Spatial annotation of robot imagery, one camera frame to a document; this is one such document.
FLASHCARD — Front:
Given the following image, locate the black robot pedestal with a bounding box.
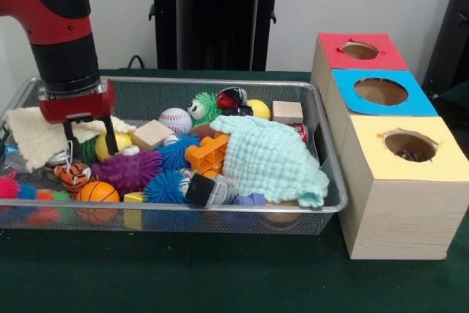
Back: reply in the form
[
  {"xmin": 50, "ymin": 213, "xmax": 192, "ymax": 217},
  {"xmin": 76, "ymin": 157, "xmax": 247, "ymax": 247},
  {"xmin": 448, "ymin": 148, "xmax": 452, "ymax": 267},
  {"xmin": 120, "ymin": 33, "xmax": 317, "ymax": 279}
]
[{"xmin": 141, "ymin": 0, "xmax": 295, "ymax": 72}]

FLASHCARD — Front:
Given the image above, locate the white toy baseball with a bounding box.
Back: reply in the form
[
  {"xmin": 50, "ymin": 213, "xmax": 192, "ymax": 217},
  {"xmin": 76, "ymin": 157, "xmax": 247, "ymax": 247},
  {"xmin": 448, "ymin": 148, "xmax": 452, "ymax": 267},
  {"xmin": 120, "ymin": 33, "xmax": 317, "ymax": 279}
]
[{"xmin": 157, "ymin": 108, "xmax": 191, "ymax": 136}]

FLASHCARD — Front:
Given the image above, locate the pink spiky ball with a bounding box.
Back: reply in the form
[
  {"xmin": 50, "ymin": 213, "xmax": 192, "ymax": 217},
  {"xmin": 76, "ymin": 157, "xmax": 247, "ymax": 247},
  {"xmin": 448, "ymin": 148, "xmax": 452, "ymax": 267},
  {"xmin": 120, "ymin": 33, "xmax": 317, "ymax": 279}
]
[{"xmin": 0, "ymin": 172, "xmax": 24, "ymax": 200}]

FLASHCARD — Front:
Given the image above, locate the orange striped tiger toy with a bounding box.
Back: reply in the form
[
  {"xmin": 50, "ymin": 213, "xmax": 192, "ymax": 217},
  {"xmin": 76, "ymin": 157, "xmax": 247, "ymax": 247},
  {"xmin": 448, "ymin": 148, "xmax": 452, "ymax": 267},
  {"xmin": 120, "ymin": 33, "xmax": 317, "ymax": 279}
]
[{"xmin": 54, "ymin": 163, "xmax": 93, "ymax": 195}]

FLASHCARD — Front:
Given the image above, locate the mint green cloth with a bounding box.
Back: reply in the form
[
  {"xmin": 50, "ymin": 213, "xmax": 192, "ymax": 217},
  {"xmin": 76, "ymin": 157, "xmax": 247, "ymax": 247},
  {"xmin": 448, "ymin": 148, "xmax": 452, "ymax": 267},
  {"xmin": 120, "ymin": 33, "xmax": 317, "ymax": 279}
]
[{"xmin": 210, "ymin": 115, "xmax": 330, "ymax": 209}]

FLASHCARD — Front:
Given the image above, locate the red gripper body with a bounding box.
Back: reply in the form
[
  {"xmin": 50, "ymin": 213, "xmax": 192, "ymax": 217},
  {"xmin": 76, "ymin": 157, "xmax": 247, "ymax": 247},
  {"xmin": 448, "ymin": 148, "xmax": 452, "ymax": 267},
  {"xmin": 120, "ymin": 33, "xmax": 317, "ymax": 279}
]
[{"xmin": 37, "ymin": 78, "xmax": 117, "ymax": 125}]

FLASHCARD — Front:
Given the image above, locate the orange plastic toy brick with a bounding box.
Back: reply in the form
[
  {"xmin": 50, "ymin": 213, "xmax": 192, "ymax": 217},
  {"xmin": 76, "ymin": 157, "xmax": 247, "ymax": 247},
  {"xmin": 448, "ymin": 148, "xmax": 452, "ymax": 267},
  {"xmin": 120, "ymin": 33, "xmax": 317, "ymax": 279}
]
[{"xmin": 183, "ymin": 133, "xmax": 229, "ymax": 177}]

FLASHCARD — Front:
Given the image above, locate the black chair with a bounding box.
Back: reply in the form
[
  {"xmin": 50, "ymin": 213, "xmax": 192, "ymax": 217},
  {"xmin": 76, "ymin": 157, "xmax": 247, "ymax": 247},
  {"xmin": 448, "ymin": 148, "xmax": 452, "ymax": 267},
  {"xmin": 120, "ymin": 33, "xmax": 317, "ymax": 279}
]
[{"xmin": 424, "ymin": 0, "xmax": 469, "ymax": 101}]

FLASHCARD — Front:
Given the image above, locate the green spiky ball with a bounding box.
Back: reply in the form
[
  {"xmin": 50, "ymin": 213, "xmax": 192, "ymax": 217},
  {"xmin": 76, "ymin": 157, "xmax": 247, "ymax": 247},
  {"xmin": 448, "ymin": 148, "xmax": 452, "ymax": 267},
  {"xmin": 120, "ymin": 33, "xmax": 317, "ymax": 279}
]
[{"xmin": 186, "ymin": 92, "xmax": 223, "ymax": 127}]

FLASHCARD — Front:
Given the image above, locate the cream yellow cloth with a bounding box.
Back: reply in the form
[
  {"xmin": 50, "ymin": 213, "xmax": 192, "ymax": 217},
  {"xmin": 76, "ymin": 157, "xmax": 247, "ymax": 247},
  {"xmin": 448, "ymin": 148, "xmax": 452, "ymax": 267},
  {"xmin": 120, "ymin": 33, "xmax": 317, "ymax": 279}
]
[{"xmin": 4, "ymin": 106, "xmax": 136, "ymax": 172}]

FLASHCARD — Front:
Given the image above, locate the shallow clear mesh bin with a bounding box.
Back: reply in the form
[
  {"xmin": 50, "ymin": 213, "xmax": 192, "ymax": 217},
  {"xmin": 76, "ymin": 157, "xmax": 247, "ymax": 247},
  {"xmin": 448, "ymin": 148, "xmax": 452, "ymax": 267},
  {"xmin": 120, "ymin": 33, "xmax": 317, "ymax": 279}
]
[{"xmin": 0, "ymin": 73, "xmax": 350, "ymax": 237}]

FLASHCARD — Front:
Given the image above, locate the multicolour cartoon print cloth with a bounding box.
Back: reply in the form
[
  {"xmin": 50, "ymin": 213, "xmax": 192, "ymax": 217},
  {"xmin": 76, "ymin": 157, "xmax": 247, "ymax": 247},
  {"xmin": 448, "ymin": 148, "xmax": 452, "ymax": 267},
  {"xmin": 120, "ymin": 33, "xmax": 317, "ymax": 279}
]
[{"xmin": 396, "ymin": 149, "xmax": 433, "ymax": 163}]

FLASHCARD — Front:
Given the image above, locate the orange toy basketball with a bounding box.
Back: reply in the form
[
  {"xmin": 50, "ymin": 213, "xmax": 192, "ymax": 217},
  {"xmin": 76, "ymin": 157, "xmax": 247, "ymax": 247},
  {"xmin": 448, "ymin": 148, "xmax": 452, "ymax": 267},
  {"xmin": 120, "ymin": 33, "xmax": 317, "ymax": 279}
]
[{"xmin": 77, "ymin": 182, "xmax": 121, "ymax": 224}]

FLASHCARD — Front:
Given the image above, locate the yellow ball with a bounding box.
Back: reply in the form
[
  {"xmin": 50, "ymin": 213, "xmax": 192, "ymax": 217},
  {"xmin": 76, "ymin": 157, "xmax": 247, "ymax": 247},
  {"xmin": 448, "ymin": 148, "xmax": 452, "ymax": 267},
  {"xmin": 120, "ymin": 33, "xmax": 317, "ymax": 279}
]
[
  {"xmin": 246, "ymin": 99, "xmax": 272, "ymax": 121},
  {"xmin": 94, "ymin": 132, "xmax": 134, "ymax": 163}
]

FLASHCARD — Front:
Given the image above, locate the small wooden cube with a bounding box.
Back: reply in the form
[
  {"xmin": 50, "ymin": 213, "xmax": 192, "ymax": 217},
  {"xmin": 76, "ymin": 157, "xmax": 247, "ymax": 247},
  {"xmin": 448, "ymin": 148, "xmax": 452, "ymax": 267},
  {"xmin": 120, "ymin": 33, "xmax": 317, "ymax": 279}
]
[{"xmin": 273, "ymin": 101, "xmax": 304, "ymax": 125}]

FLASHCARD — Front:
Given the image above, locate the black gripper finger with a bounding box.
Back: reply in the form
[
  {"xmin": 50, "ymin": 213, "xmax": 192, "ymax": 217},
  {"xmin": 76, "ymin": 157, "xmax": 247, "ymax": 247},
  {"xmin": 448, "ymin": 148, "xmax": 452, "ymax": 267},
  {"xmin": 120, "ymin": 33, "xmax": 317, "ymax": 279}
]
[
  {"xmin": 62, "ymin": 120, "xmax": 81, "ymax": 162},
  {"xmin": 101, "ymin": 115, "xmax": 119, "ymax": 157}
]

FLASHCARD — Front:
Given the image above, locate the wooden box with three holes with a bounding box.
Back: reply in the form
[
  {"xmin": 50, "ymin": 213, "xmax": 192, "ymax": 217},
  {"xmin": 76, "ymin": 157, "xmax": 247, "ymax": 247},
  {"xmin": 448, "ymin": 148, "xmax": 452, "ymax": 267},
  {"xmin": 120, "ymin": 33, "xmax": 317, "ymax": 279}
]
[{"xmin": 311, "ymin": 32, "xmax": 469, "ymax": 261}]

